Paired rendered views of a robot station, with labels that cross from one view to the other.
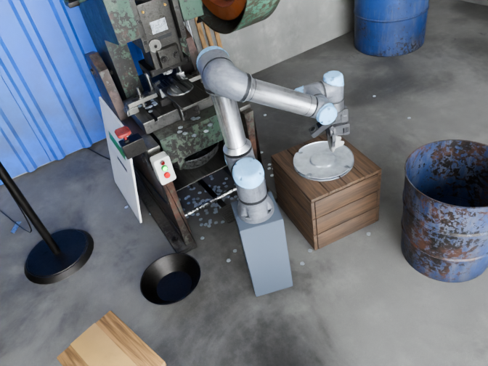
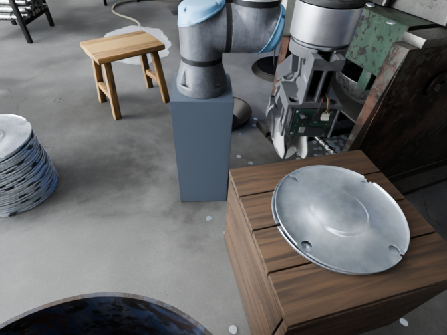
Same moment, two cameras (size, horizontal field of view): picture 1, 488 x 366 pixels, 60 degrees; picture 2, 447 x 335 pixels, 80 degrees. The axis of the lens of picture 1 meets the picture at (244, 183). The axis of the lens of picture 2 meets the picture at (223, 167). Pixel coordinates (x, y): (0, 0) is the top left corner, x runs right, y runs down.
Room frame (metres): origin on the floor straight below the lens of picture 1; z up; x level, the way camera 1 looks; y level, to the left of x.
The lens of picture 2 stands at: (1.32, -0.77, 0.85)
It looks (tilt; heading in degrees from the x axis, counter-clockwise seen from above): 45 degrees down; 89
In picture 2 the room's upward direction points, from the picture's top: 3 degrees clockwise
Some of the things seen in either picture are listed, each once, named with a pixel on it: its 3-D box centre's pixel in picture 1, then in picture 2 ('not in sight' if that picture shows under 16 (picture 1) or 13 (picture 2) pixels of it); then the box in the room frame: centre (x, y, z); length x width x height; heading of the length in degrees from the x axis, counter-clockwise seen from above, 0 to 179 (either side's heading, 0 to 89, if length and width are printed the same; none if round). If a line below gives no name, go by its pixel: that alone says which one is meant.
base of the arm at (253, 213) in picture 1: (254, 201); (201, 70); (1.25, -0.02, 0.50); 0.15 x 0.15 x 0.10
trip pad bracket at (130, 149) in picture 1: (136, 155); not in sight; (1.59, 0.44, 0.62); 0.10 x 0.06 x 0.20; 113
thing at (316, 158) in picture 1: (322, 159); (338, 211); (1.59, -0.40, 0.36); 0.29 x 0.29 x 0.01
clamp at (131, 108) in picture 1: (139, 97); not in sight; (1.85, 0.40, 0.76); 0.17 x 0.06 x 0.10; 113
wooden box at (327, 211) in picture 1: (324, 188); (313, 250); (1.59, -0.40, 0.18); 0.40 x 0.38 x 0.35; 16
